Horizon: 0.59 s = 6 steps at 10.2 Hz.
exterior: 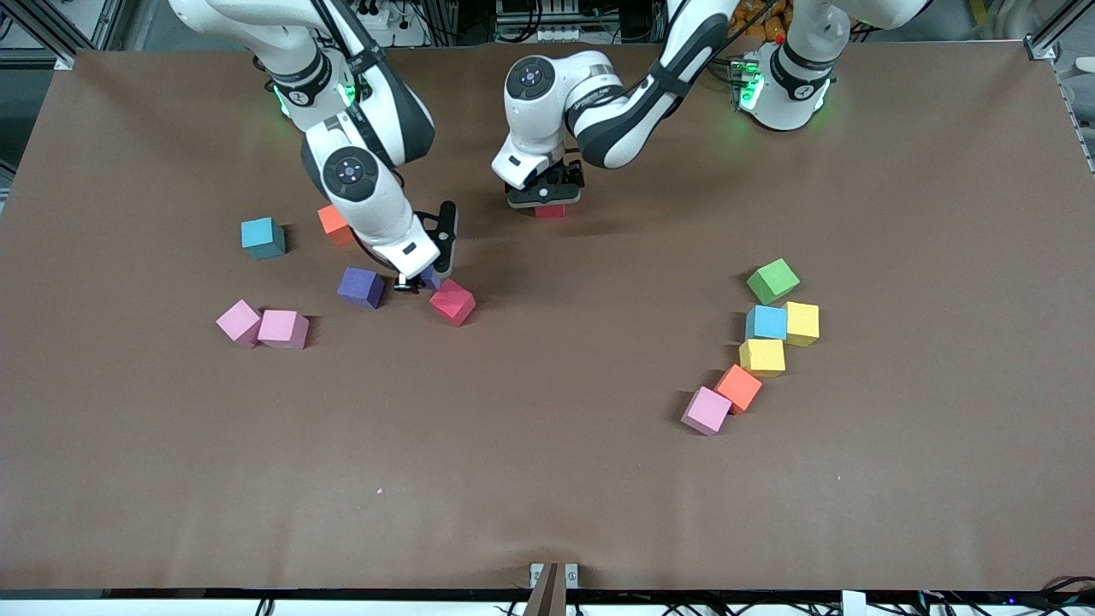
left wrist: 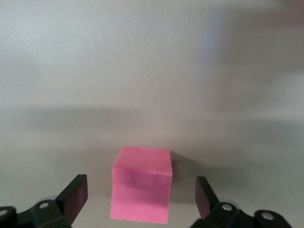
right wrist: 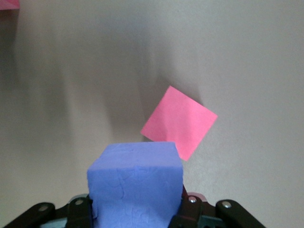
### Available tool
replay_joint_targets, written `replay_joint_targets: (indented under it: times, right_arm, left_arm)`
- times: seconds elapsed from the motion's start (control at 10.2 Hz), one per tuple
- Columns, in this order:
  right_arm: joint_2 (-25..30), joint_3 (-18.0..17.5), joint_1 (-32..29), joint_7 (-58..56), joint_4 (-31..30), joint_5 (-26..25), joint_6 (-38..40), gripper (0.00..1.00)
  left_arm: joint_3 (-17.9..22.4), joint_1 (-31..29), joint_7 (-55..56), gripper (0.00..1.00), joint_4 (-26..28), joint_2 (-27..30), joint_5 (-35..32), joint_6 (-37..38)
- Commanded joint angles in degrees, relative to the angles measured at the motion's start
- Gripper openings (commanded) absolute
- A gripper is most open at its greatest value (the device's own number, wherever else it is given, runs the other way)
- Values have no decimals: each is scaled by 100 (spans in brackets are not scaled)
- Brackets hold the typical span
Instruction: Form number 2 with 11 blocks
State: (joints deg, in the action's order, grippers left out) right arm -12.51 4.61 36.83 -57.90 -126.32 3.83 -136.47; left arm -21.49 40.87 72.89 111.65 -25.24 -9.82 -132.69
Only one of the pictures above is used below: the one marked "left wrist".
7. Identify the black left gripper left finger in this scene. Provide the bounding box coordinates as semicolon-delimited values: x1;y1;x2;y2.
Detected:
0;174;89;228

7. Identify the red foam cube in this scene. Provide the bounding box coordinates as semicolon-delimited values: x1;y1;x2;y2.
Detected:
110;146;173;224

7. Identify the brown table cover sheet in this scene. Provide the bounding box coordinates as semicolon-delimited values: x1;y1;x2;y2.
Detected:
0;0;304;228

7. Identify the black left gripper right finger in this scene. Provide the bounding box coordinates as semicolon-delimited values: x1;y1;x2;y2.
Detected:
191;176;293;228

